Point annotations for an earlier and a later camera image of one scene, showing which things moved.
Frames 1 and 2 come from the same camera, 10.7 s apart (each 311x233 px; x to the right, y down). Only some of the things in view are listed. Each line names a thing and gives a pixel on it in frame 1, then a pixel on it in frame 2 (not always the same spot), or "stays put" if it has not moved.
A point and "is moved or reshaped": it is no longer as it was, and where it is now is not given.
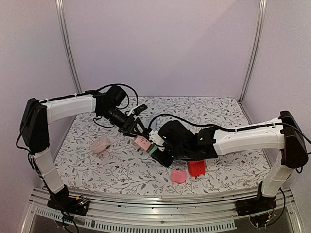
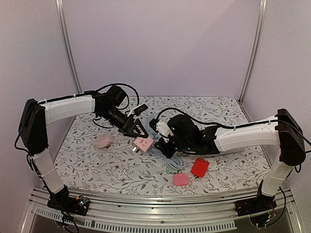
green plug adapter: x=152 y=148 is moved or reshaped
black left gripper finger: x=140 y=128 stays put
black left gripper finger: x=130 y=134 stays put
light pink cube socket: x=142 y=142 stays put
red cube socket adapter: x=196 y=168 is moved or reshaped
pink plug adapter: x=178 y=176 is moved or reshaped
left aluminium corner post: x=60 y=9 stays put
